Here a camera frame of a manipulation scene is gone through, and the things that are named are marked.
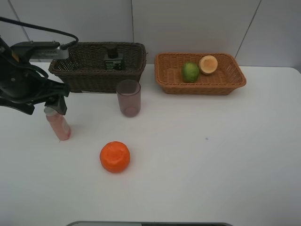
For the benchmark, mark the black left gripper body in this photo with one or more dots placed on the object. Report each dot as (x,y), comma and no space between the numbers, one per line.
(22,82)

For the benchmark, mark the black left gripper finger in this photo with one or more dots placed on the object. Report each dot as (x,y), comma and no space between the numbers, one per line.
(24,108)
(55,105)

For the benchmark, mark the pink bottle white cap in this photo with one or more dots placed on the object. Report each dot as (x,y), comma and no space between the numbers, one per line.
(58,124)

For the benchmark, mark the dark green pump bottle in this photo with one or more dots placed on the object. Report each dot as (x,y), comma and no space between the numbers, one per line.
(114,60)

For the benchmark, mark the translucent purple plastic cup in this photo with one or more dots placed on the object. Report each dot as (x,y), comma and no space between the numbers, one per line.
(129,97)

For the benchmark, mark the green lime fruit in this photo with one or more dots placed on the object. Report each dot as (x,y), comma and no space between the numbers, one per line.
(190,72)

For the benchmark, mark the red yellow peach fruit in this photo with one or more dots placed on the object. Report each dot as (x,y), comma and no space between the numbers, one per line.
(208,64)

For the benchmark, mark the dark brown wicker basket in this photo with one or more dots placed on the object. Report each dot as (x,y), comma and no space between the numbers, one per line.
(85,69)

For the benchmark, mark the orange tangerine fruit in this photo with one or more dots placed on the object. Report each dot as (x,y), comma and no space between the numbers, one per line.
(115,157)

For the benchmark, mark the orange wicker basket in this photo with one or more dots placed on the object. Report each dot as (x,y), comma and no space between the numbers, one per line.
(168,74)

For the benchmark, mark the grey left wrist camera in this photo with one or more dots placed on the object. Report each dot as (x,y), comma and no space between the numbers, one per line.
(40,50)

